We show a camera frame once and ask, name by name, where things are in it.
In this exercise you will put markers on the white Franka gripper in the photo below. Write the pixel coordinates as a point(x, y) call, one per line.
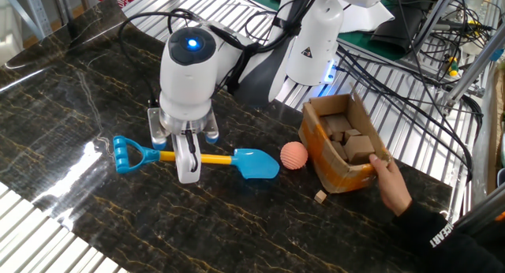
point(182, 166)

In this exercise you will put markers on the blue yellow toy shovel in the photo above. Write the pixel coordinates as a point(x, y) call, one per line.
point(256, 162)

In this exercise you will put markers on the pink ribbed ball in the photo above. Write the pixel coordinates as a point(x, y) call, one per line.
point(294, 155)

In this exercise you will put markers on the taped cardboard box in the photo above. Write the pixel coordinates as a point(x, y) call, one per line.
point(331, 170)

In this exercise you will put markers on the black sleeved forearm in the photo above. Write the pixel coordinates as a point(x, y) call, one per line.
point(446, 249)

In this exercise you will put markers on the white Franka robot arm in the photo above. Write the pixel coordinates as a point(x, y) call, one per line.
point(185, 83)

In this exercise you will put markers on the bare person hand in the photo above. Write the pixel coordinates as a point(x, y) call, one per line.
point(392, 186)

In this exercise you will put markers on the silver wrist plate blue caps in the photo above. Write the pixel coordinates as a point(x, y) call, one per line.
point(156, 127)

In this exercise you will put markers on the black marble pattern mat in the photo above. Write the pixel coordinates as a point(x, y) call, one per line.
point(197, 233)

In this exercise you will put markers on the tiny loose wooden cube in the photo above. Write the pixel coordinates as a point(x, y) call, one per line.
point(320, 196)

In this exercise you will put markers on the medium wooden block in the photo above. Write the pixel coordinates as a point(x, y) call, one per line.
point(325, 127)
point(338, 150)

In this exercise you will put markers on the small wooden cube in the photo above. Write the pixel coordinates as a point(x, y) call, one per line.
point(337, 137)
point(352, 135)

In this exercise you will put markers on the wide wooden block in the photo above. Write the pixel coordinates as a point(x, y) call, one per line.
point(337, 123)

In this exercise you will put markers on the large wooden cube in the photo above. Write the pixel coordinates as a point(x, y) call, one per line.
point(358, 150)

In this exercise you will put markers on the green desk mat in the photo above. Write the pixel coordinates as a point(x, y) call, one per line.
point(367, 46)

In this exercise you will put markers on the grey metal bar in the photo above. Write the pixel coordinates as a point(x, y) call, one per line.
point(16, 8)

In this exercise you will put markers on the white paper sheet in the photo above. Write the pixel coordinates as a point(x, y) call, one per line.
point(371, 18)

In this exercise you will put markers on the black fabric pouch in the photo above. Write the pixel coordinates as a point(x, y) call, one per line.
point(402, 28)

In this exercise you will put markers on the yellow green screwdriver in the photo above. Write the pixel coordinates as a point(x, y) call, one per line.
point(453, 66)

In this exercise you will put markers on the grey curved metal sheet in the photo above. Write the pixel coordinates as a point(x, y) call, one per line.
point(481, 154)

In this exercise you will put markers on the blue plastic clip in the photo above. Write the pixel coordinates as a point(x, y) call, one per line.
point(497, 55)

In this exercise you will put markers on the perforated grey metal rail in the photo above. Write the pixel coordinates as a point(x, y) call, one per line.
point(37, 12)

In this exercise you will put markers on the aluminium frame profile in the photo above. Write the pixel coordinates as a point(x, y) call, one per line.
point(473, 68)
point(481, 215)
point(434, 20)

